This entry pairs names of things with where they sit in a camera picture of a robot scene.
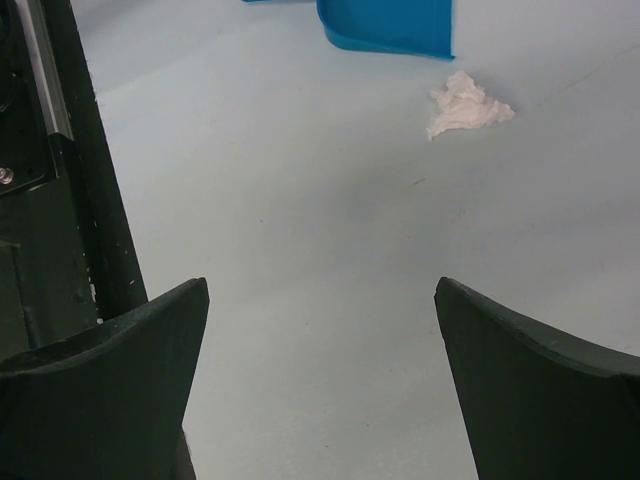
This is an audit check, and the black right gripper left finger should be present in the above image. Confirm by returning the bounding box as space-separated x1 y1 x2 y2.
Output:
1 278 209 479

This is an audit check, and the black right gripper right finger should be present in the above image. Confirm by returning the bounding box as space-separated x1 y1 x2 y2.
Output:
434 278 639 479

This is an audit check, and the white paper scrap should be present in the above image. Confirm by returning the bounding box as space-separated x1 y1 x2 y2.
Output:
426 71 515 141

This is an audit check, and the blue plastic dustpan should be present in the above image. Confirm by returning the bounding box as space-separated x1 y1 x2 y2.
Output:
242 0 456 60

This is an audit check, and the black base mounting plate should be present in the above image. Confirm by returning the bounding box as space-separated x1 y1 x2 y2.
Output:
1 1 148 358

